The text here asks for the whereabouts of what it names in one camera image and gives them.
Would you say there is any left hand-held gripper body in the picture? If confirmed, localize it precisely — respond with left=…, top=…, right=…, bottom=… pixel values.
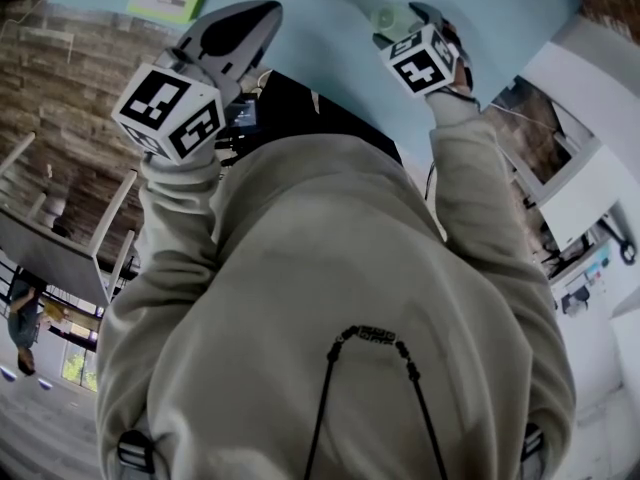
left=110, top=0, right=284, bottom=165

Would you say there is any black neck cord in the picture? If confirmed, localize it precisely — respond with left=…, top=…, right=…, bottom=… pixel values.
left=302, top=324, right=449, bottom=480

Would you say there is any window with green view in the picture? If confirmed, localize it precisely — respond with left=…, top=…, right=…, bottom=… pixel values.
left=59, top=340, right=101, bottom=394

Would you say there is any person's right hand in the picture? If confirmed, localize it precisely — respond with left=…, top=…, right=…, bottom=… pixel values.
left=443, top=17, right=476, bottom=100

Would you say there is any light blue table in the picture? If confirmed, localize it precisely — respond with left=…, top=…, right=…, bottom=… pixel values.
left=49, top=0, right=586, bottom=169

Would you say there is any left black strap buckle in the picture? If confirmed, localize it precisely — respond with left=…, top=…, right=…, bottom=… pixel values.
left=117, top=430, right=156, bottom=472

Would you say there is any clear cup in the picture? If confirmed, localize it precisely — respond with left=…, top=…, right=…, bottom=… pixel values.
left=370, top=4, right=417, bottom=43

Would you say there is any person's grey hoodie torso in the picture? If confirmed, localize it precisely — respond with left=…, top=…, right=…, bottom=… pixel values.
left=94, top=132, right=579, bottom=480

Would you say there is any grey table with white legs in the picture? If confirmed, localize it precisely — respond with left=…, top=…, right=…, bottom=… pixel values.
left=0, top=132, right=139, bottom=309

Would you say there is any right black strap buckle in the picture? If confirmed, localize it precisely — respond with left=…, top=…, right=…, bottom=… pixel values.
left=519, top=422, right=545, bottom=462

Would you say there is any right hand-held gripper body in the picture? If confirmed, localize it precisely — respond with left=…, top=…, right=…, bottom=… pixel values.
left=372, top=0, right=461, bottom=100

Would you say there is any white partition panel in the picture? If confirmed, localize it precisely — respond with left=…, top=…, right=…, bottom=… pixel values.
left=538, top=145, right=624, bottom=249

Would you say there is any black hanging cable loop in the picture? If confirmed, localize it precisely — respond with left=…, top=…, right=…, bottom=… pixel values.
left=597, top=200, right=639, bottom=267

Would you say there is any person's right forearm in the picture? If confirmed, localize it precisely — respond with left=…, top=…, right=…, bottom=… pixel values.
left=424, top=85, right=526, bottom=269

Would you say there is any person's left forearm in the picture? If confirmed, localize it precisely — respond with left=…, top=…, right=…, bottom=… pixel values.
left=137, top=142, right=226, bottom=289

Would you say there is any small screen device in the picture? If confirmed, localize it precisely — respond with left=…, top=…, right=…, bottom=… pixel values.
left=224, top=95, right=261, bottom=129

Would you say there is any black strap buckle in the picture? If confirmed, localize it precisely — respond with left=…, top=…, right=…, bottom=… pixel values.
left=117, top=430, right=156, bottom=472
left=519, top=422, right=545, bottom=462

